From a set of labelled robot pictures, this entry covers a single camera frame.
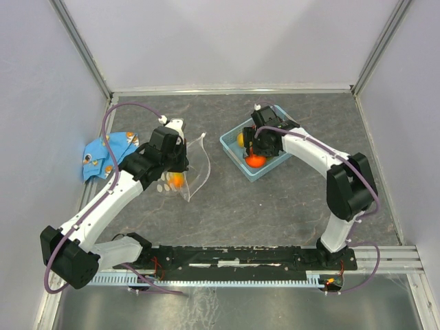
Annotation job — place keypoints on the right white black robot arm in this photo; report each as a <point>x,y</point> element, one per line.
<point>350,186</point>

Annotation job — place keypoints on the light blue cable duct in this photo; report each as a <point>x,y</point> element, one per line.
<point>126,278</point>

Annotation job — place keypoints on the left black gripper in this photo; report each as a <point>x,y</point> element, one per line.
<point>182,166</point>

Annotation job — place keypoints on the blue patterned cloth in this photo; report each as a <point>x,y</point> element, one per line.
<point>96,159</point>

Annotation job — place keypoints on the small yellow toy peach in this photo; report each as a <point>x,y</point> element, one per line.
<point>240,140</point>

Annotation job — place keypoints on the orange toy tangerine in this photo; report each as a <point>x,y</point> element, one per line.
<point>255,161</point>

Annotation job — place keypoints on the light blue plastic basket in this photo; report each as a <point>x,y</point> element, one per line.
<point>254,168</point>

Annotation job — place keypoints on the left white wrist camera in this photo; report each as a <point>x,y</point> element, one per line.
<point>176,124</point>

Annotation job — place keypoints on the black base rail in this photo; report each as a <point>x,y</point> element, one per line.
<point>256,263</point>

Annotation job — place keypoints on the clear dotted zip top bag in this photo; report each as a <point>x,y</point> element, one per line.
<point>195,177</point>

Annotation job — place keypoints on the green yellow toy mango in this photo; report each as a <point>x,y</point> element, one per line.
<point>177,180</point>

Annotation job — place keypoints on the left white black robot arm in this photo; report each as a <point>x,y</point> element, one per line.
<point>72,251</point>

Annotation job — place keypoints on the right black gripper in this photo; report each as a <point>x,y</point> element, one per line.
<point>249,134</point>

